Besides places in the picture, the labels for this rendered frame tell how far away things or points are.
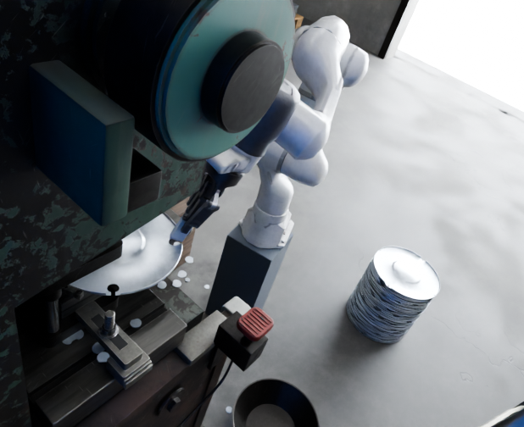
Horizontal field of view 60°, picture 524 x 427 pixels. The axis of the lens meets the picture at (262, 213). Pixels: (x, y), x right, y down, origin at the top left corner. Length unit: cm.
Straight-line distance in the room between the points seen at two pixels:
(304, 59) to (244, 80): 66
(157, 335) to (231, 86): 66
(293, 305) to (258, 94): 166
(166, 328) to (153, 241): 19
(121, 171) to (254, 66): 14
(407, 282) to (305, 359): 51
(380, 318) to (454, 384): 42
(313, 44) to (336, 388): 129
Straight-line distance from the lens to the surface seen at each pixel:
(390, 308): 193
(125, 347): 88
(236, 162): 82
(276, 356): 185
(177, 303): 108
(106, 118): 38
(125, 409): 98
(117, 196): 42
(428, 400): 205
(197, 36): 37
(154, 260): 98
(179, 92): 38
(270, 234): 152
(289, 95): 81
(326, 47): 106
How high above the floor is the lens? 150
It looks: 39 degrees down
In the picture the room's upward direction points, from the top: 19 degrees clockwise
